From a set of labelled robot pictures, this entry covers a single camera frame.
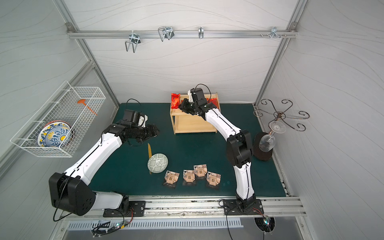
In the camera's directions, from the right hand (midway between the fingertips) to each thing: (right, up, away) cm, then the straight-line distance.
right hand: (177, 105), depth 87 cm
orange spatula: (-50, +1, -9) cm, 50 cm away
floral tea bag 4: (+21, -43, -4) cm, 48 cm away
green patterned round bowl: (-12, -35, +1) cm, 37 cm away
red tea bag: (-1, +3, 0) cm, 3 cm away
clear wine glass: (+47, -19, -16) cm, 53 cm away
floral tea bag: (-3, -42, -4) cm, 42 cm away
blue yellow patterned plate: (-48, -15, -25) cm, 56 cm away
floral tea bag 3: (+14, -39, -2) cm, 41 cm away
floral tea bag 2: (+7, -41, -3) cm, 42 cm away
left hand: (-10, -16, -7) cm, 21 cm away
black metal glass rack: (+54, -6, -15) cm, 56 cm away
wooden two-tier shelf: (+23, +7, +11) cm, 27 cm away
